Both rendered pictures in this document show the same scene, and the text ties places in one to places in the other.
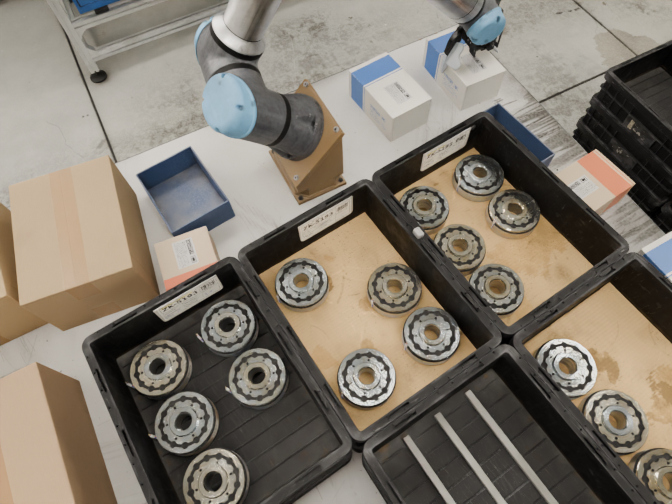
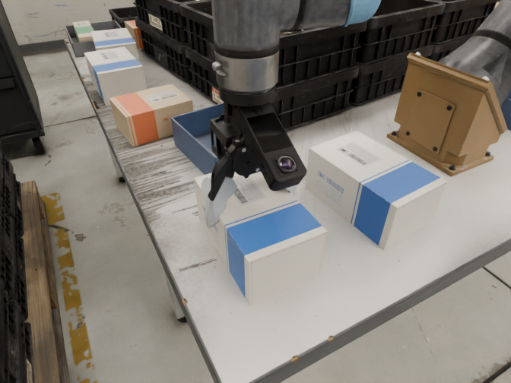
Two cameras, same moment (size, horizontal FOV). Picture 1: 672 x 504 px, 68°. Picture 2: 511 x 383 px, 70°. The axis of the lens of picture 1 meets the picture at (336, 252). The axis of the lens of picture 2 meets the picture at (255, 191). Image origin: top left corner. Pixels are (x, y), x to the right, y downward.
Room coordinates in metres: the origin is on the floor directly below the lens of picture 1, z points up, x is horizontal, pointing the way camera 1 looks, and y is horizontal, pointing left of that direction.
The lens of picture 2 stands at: (1.45, -0.41, 1.14)
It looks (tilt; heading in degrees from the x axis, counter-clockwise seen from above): 38 degrees down; 175
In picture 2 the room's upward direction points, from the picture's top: straight up
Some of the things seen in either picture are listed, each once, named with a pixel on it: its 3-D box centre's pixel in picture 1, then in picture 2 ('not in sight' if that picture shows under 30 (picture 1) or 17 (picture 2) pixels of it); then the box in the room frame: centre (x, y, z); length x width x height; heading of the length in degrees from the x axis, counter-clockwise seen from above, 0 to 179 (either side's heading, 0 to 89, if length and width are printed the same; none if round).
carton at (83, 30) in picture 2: not in sight; (86, 36); (-0.08, -0.94, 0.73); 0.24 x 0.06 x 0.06; 22
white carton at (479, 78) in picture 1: (461, 67); (255, 224); (1.03, -0.38, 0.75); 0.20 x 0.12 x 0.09; 22
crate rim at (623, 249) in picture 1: (493, 213); (267, 16); (0.47, -0.30, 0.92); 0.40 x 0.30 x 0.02; 30
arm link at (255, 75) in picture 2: not in sight; (245, 68); (1.02, -0.39, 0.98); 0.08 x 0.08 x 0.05
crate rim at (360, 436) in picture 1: (363, 295); (352, 1); (0.32, -0.04, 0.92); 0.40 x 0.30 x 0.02; 30
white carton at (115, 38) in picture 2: not in sight; (115, 50); (0.14, -0.78, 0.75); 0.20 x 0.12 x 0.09; 19
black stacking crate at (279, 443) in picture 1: (219, 398); (414, 8); (0.17, 0.22, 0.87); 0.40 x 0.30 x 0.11; 30
